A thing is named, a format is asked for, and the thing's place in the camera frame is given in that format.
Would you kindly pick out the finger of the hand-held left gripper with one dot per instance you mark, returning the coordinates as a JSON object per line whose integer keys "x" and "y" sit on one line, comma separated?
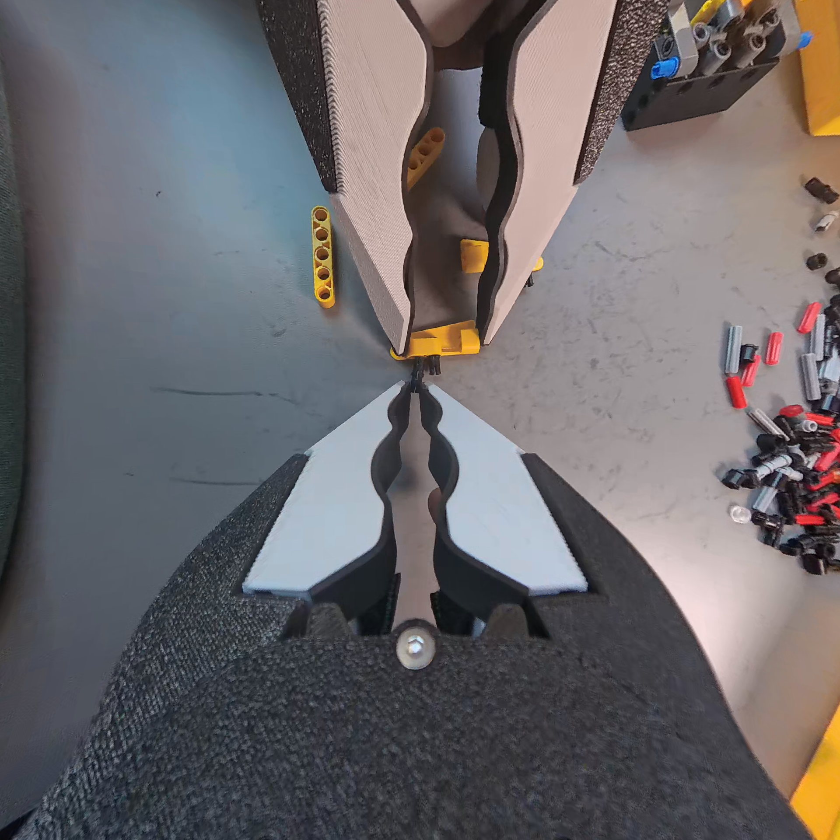
{"x": 551, "y": 131}
{"x": 374, "y": 131}

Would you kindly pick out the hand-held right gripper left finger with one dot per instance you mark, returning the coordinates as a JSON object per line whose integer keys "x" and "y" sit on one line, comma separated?
{"x": 321, "y": 518}

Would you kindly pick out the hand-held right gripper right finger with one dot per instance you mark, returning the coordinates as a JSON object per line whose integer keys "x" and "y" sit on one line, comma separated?
{"x": 512, "y": 518}

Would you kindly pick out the yellow curved lego panel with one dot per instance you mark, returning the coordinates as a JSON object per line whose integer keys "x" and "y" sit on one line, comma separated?
{"x": 474, "y": 256}
{"x": 433, "y": 340}

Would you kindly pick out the pile of small lego connectors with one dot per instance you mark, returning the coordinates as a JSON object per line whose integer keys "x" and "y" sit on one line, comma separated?
{"x": 794, "y": 459}

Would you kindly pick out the yellow lego beam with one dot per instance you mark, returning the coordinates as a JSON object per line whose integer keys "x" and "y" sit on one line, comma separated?
{"x": 425, "y": 154}
{"x": 323, "y": 256}

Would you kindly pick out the black and yellow lego assembly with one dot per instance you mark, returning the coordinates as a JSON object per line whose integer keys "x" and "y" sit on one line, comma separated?
{"x": 695, "y": 98}

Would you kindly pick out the person's right hand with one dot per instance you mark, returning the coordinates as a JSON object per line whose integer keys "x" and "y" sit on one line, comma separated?
{"x": 435, "y": 506}

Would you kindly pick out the yellow plastic bin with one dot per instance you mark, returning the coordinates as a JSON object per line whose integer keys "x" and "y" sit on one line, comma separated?
{"x": 823, "y": 65}
{"x": 823, "y": 800}

